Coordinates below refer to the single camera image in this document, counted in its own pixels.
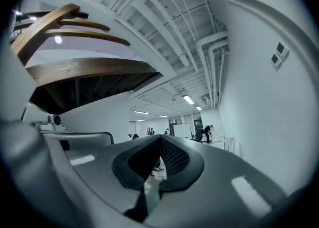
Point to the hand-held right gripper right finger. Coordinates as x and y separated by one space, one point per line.
219 172

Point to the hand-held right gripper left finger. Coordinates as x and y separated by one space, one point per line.
104 167

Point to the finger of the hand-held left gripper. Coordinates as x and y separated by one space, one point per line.
87 140

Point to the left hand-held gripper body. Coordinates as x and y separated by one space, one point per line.
48 127

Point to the whiteboard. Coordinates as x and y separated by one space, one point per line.
182 130

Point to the long ceiling light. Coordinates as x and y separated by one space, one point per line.
141 112
198 108
163 116
188 99

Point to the wooden staircase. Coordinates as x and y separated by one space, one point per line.
82 68

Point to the round ceiling lamp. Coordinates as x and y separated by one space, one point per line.
58 39

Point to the white ceiling pipes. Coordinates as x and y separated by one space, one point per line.
211 55

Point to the white wall thermostat panel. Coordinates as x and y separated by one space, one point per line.
281 50
276 61

